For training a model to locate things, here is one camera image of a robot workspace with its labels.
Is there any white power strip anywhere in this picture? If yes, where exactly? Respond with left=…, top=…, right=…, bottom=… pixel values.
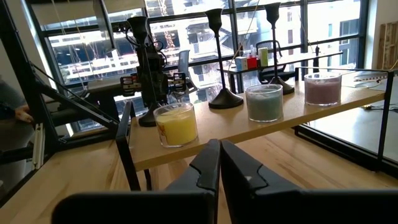
left=353, top=72, right=390, bottom=83

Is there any yellow candle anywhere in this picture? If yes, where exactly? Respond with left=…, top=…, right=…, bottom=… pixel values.
left=152, top=102, right=199, bottom=149

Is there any green and white box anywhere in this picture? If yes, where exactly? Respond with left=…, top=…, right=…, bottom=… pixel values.
left=257, top=47, right=269, bottom=68

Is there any black office chair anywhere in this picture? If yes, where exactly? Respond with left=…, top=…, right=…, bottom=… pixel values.
left=256, top=39, right=296, bottom=84

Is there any person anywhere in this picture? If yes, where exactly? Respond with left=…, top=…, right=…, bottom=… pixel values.
left=0, top=77, right=34, bottom=147

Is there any blue candle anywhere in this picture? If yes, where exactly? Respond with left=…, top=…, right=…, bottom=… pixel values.
left=245, top=83, right=284, bottom=123

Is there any black metal candlestick holder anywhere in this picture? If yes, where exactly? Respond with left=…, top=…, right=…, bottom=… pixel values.
left=204, top=7, right=244, bottom=110
left=126, top=15, right=164, bottom=128
left=263, top=2, right=295, bottom=96

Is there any black desk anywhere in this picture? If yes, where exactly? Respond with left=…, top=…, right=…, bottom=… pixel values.
left=223, top=50, right=345, bottom=94

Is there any blue and white box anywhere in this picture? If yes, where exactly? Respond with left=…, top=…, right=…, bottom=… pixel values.
left=234, top=56, right=248, bottom=71

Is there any wooden shelf with black frame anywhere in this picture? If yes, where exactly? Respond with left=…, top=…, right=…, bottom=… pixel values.
left=115, top=67, right=391, bottom=191

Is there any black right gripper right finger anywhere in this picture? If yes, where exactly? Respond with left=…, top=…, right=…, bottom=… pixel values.
left=220, top=139, right=398, bottom=224

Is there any person's hand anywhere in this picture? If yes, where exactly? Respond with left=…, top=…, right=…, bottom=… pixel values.
left=14, top=105, right=34, bottom=124

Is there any wooden pallet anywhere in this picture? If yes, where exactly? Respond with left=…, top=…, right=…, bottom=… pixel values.
left=377, top=21, right=398, bottom=71

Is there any grey office chair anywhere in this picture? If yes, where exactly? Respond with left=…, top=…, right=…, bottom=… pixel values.
left=178, top=49, right=197, bottom=91

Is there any purple candle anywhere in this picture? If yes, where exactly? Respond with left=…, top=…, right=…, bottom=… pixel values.
left=303, top=72, right=343, bottom=107

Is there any silver metal bracket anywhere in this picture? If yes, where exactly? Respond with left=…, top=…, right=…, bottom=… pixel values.
left=32, top=123, right=46, bottom=170

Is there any black aluminium table frame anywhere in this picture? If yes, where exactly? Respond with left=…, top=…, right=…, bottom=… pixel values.
left=0, top=0, right=398, bottom=180

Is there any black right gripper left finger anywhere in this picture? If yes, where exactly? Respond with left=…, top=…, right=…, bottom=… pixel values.
left=51, top=139, right=221, bottom=224

